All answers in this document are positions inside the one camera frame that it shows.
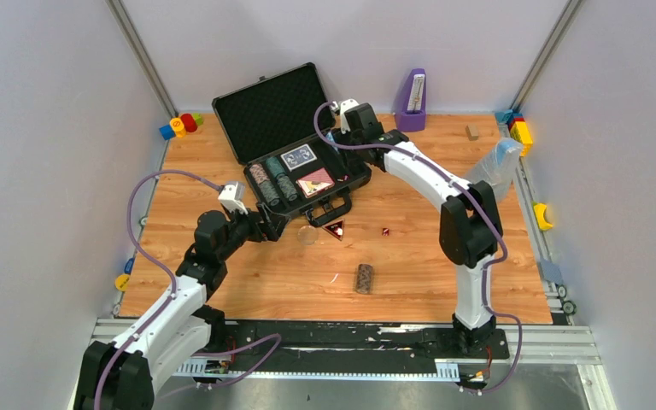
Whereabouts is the grey green chip stack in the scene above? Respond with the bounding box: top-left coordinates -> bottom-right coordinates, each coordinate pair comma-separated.
258,180 -> 281,207

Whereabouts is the light blue chip stack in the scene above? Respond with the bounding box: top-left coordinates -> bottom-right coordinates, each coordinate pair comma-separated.
325,132 -> 338,151

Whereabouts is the tan blue chip stack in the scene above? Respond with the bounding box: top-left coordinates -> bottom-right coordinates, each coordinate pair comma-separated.
249,163 -> 271,185

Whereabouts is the green blue chip stack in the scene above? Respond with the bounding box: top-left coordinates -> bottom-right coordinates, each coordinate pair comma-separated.
265,156 -> 285,179

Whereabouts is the black poker case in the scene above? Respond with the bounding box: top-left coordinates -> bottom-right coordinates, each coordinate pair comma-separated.
212,62 -> 370,227

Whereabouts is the brown chip stack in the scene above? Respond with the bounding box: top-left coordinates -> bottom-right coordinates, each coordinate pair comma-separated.
354,264 -> 374,295

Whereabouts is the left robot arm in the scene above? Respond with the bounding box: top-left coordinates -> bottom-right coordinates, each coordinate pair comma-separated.
73,207 -> 290,409

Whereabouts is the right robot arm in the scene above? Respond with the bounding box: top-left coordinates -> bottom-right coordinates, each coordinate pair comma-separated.
330,99 -> 506,357

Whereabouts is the clear round dealer button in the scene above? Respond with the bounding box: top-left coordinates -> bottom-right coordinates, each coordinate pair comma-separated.
297,225 -> 319,246

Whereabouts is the red card deck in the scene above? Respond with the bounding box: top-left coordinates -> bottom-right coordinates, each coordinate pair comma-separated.
296,167 -> 335,198

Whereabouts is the blue card deck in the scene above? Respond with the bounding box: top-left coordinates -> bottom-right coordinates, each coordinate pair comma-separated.
280,143 -> 317,171

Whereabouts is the black red triangle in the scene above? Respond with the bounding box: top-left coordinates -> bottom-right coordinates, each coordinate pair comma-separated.
323,220 -> 345,241

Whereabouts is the purple metronome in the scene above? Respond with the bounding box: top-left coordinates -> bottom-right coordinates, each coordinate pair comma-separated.
394,68 -> 426,132

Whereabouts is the small wooden block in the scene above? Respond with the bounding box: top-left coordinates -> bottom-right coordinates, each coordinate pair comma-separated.
466,124 -> 480,141

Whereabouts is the red cylinder block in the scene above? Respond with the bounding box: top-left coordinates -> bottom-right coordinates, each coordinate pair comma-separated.
180,113 -> 198,133

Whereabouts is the green cylinder block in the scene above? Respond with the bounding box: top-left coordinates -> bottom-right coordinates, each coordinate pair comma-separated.
191,113 -> 204,126

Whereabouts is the yellow cylinder block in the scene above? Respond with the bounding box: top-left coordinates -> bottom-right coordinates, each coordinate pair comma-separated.
169,117 -> 187,138

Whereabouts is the clear plastic bag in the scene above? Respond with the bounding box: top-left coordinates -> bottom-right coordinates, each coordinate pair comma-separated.
465,138 -> 524,202

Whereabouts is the yellow round disc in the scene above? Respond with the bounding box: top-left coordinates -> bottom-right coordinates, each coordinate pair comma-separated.
114,273 -> 131,292

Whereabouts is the yellow lego block stack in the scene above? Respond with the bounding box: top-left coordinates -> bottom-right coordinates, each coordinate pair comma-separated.
507,113 -> 534,157

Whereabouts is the yellow curved block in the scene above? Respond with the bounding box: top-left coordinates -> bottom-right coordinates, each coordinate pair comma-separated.
532,202 -> 554,231

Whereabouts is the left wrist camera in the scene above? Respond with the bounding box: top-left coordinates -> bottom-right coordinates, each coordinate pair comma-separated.
218,181 -> 249,215

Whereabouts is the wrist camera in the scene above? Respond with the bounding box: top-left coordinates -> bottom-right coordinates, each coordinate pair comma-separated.
330,98 -> 360,134
218,181 -> 249,215

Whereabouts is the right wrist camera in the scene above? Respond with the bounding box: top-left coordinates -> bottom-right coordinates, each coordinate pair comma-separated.
330,98 -> 360,134

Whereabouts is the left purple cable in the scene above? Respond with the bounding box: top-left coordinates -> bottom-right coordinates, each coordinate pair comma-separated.
92,168 -> 283,410

